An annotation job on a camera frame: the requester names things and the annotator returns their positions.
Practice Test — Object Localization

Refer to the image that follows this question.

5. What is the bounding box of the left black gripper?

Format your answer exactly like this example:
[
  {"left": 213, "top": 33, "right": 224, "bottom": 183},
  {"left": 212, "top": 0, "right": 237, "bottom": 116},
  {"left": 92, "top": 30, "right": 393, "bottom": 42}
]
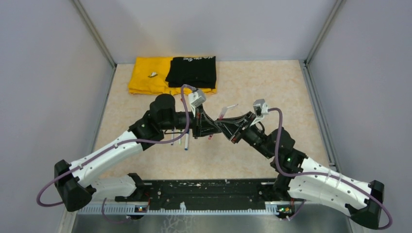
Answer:
[{"left": 160, "top": 101, "right": 217, "bottom": 136}]

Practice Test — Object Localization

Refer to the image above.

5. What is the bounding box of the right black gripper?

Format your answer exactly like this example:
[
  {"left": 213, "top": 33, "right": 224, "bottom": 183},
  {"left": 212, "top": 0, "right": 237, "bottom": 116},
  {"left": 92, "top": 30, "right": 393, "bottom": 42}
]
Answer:
[{"left": 216, "top": 113, "right": 273, "bottom": 160}]

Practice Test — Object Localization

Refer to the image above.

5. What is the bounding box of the clear pen cap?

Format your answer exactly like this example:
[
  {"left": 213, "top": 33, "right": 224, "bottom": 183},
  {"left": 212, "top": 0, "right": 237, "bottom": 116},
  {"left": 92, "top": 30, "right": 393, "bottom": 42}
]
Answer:
[{"left": 218, "top": 107, "right": 227, "bottom": 119}]

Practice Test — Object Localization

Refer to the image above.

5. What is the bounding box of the large white blue marker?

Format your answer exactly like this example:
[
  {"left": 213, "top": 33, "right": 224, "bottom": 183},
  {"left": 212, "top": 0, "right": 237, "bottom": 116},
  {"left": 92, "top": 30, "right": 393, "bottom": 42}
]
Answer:
[{"left": 184, "top": 133, "right": 190, "bottom": 150}]

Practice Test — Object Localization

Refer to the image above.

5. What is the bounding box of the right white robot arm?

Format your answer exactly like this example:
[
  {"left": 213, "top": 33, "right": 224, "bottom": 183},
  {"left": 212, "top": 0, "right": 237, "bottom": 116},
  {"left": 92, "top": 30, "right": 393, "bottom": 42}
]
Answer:
[{"left": 214, "top": 108, "right": 393, "bottom": 230}]

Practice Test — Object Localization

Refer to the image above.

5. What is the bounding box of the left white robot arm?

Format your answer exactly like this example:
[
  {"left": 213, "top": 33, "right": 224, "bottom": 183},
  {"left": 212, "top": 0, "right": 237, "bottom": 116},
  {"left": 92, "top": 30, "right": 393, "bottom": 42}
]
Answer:
[{"left": 54, "top": 93, "right": 221, "bottom": 212}]

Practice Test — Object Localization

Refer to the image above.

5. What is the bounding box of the black folded shirt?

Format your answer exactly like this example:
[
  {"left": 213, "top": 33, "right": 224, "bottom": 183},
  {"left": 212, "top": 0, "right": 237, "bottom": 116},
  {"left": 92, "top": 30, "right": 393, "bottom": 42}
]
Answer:
[{"left": 166, "top": 56, "right": 217, "bottom": 89}]

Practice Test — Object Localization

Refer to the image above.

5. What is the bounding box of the yellow folded shirt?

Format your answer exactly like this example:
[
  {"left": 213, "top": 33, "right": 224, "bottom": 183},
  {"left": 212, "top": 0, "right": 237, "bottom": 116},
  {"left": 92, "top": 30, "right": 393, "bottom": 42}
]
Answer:
[{"left": 128, "top": 57, "right": 217, "bottom": 95}]

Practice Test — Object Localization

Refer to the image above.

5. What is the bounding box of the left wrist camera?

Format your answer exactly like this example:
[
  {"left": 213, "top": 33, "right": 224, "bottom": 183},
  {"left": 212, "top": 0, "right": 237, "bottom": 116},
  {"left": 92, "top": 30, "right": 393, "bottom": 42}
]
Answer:
[{"left": 188, "top": 89, "right": 206, "bottom": 115}]

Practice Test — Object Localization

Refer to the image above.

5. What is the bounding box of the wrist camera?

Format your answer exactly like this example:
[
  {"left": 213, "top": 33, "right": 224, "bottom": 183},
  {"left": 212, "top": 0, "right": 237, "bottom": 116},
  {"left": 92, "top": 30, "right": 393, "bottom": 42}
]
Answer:
[
  {"left": 251, "top": 99, "right": 269, "bottom": 126},
  {"left": 188, "top": 89, "right": 206, "bottom": 115}
]

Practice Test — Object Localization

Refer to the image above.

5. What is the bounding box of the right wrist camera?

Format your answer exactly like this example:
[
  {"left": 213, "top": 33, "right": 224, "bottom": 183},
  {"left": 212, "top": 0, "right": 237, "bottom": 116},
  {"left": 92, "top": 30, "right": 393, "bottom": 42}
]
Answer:
[{"left": 251, "top": 99, "right": 269, "bottom": 126}]

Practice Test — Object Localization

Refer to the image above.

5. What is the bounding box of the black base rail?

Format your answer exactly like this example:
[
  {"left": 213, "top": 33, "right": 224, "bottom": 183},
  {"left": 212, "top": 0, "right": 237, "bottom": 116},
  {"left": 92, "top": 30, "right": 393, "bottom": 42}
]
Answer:
[{"left": 114, "top": 178, "right": 307, "bottom": 216}]

